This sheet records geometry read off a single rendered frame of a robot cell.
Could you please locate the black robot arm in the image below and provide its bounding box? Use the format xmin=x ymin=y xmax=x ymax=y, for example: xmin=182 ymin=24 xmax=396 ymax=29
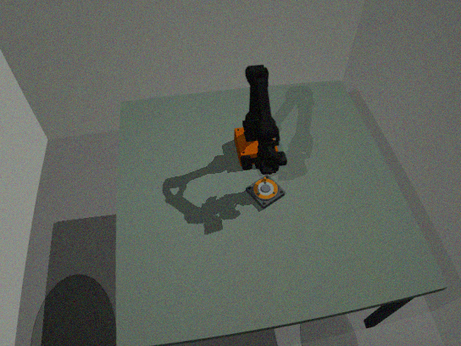
xmin=242 ymin=65 xmax=280 ymax=175

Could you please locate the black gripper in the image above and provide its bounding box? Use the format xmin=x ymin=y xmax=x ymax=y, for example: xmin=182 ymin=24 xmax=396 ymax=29
xmin=241 ymin=150 xmax=287 ymax=171

